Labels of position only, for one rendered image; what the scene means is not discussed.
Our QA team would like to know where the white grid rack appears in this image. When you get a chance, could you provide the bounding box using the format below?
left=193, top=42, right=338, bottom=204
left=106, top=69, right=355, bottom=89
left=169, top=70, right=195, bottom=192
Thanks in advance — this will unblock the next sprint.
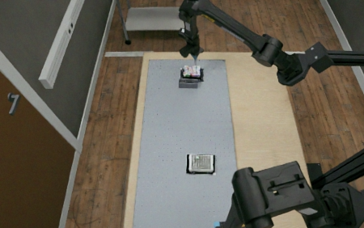
left=189, top=154, right=213, bottom=172

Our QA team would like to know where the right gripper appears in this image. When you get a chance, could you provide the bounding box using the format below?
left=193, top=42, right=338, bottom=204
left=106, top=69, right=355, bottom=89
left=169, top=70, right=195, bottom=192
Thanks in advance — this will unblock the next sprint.
left=190, top=42, right=204, bottom=60

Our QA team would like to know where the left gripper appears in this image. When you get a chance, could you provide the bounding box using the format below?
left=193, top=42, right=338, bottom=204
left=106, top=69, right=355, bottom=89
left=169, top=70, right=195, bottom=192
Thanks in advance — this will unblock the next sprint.
left=214, top=222, right=224, bottom=228

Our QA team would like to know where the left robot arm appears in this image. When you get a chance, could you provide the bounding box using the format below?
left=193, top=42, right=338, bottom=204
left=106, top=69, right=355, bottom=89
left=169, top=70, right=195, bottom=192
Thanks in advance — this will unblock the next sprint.
left=220, top=161, right=357, bottom=228

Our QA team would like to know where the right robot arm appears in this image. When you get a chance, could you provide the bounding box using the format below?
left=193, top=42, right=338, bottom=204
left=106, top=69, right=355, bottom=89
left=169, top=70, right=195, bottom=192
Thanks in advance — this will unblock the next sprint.
left=178, top=0, right=303, bottom=82

